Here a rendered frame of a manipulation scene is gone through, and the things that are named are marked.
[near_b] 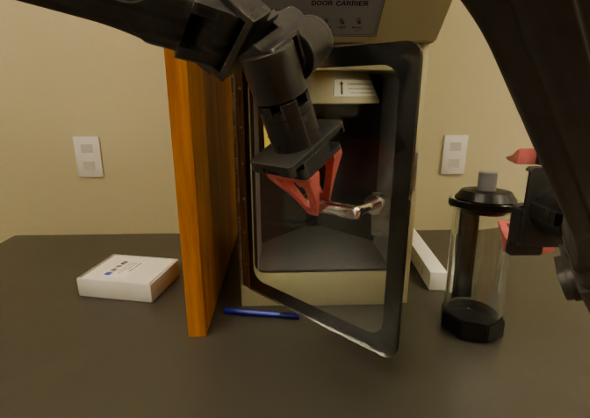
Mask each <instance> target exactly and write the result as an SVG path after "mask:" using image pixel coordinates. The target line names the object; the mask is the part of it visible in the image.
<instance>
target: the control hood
mask: <svg viewBox="0 0 590 418"><path fill-rule="evenodd" d="M451 2H452V0H385V3H384V7H383V10H382V14H381V18H380V21H379V25H378V31H377V35H376V37H337V36H333V40H334V43H333V44H366V43H376V42H385V41H395V40H411V41H414V42H416V43H417V44H430V43H433V42H434V41H435V40H436V39H437V36H438V34H439V32H440V30H441V28H442V25H443V21H444V19H445V17H446V15H447V13H448V10H449V8H450V5H451Z"/></svg>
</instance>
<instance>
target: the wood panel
mask: <svg viewBox="0 0 590 418"><path fill-rule="evenodd" d="M164 59H165V68H166V79H167V90H168V100H169V119H170V130H171V139H172V150H173V160H174V171H175V181H176V201H177V210H178V221H179V231H180V242H181V251H182V262H183V281H184V292H185V302H186V313H187V322H188V333H189V337H198V336H207V332H208V329H209V327H210V323H211V320H212V315H213V312H214V309H215V306H216V303H217V300H218V297H219V292H220V289H221V286H222V283H223V280H224V276H225V274H226V271H227V266H228V263H229V260H230V256H231V254H232V251H233V247H234V243H235V239H236V236H237V234H238V229H237V208H236V188H235V167H234V127H233V107H232V85H231V76H229V77H228V78H227V79H226V80H225V81H223V82H221V80H220V79H219V78H218V77H217V76H215V75H214V74H213V73H210V74H207V73H206V72H205V71H204V70H203V69H202V68H200V67H199V65H197V63H195V62H191V61H185V60H181V59H177V58H175V57H174V50H170V49H167V48H164Z"/></svg>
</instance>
